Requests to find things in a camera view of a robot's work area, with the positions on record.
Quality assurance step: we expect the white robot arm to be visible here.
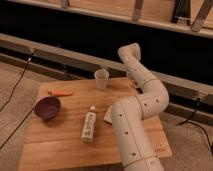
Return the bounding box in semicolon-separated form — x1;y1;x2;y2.
111;43;169;171

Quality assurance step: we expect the translucent plastic cup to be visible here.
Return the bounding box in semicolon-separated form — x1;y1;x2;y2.
94;69;109;90

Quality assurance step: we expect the white sponge block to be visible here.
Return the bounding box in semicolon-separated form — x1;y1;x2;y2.
104;109;112;124

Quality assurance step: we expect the white tube bottle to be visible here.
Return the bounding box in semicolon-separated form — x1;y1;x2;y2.
81;106;96;142

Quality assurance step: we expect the wooden board table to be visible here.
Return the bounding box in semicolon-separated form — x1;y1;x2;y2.
17;77;174;171

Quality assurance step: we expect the orange carrot toy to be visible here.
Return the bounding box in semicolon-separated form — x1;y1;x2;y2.
47;90;73;97

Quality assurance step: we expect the purple bowl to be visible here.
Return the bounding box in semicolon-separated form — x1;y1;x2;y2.
34;96;61;120

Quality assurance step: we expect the black cable right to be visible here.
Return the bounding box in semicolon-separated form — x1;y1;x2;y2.
176;97;213;154

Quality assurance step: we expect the black cable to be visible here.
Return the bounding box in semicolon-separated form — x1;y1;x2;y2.
0;49;36;149
176;97;213;154

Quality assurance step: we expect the wooden wall rail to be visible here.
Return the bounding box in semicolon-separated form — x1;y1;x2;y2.
10;0;213;38

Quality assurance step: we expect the black cable left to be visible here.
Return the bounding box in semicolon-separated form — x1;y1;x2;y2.
0;49;36;149

